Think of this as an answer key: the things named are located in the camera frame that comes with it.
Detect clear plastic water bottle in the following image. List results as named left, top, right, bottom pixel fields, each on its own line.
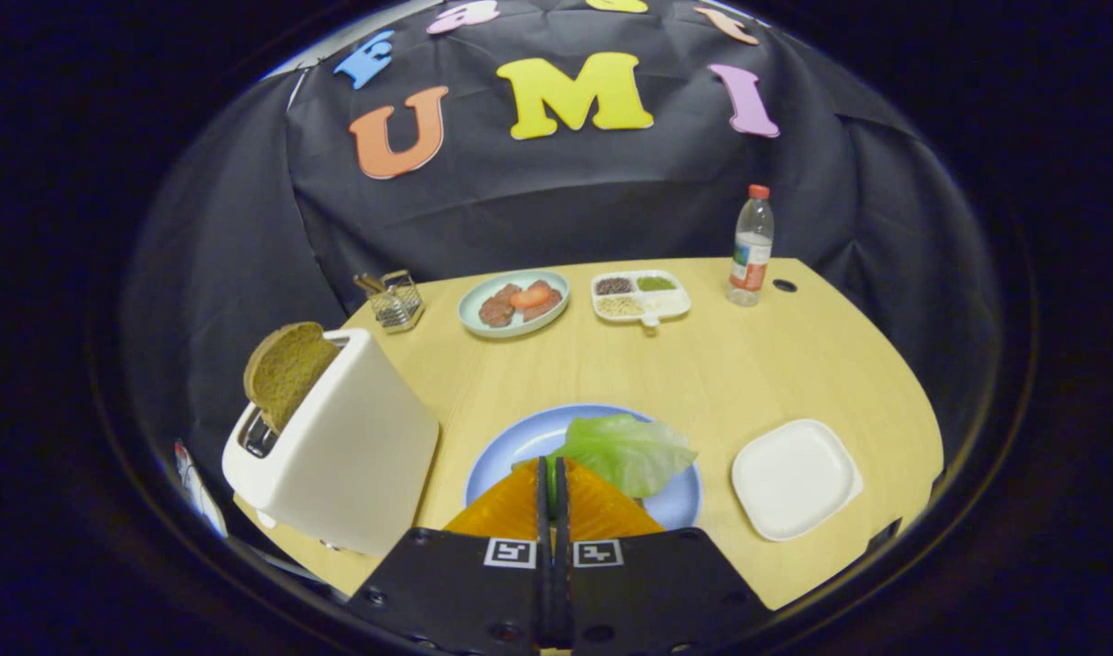
left=728, top=184, right=776, bottom=307

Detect wire mesh holder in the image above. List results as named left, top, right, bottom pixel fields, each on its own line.
left=354, top=270, right=425, bottom=333

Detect blue round plate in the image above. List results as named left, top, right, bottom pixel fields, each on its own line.
left=465, top=405, right=703, bottom=532

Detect pale green round plate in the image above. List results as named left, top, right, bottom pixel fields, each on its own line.
left=457, top=270, right=571, bottom=340

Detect white and red object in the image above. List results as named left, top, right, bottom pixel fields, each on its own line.
left=174, top=440, right=230, bottom=538

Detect white divided condiment tray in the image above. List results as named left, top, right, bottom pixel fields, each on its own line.
left=591, top=270, right=692, bottom=328

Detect white toaster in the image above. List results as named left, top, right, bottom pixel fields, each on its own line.
left=221, top=328, right=441, bottom=559

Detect black backdrop cloth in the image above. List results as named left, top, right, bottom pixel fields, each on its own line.
left=124, top=0, right=999, bottom=511

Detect brown meat slice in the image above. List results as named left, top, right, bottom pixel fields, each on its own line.
left=479, top=284, right=521, bottom=329
left=520, top=281, right=564, bottom=322

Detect brown toast slice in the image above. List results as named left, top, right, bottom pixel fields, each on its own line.
left=243, top=322, right=342, bottom=434

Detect white square plate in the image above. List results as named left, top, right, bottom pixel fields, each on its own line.
left=731, top=419, right=864, bottom=543

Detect green lettuce leaf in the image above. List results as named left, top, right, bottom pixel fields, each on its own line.
left=547, top=415, right=699, bottom=499

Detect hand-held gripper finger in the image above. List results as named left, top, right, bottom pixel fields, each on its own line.
left=555, top=456, right=776, bottom=652
left=347, top=456, right=557, bottom=652

